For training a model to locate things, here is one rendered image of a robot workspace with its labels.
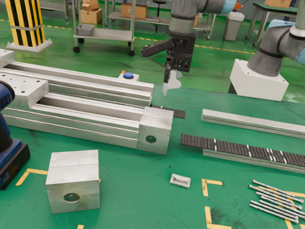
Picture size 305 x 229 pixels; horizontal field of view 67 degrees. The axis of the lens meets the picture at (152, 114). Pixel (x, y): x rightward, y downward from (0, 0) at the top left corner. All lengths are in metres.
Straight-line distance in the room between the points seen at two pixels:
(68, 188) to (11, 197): 0.16
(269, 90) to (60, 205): 0.97
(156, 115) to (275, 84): 0.66
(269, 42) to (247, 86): 0.21
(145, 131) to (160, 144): 0.06
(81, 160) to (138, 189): 0.16
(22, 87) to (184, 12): 0.52
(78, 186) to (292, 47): 0.91
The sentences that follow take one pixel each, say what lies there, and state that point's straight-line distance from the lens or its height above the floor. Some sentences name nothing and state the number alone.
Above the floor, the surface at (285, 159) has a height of 0.81.
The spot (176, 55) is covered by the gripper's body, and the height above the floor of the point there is 1.02.
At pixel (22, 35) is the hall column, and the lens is 4.01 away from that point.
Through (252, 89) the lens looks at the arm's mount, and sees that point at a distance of 1.15.
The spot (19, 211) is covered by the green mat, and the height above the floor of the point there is 0.78.
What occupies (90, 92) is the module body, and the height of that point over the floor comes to 0.84.
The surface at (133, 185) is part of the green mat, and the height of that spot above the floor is 0.78.
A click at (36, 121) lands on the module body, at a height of 0.81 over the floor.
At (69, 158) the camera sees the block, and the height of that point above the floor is 0.87.
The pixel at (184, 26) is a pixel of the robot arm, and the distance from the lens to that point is 0.73.
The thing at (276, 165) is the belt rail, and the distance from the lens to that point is 0.79.
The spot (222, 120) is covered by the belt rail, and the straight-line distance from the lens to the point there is 0.89.
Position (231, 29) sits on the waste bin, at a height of 0.25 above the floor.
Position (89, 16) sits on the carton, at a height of 0.16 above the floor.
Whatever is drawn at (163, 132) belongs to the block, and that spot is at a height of 0.86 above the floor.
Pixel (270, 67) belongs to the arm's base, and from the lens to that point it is 1.18.
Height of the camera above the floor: 1.24
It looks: 33 degrees down
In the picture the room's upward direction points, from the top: 7 degrees clockwise
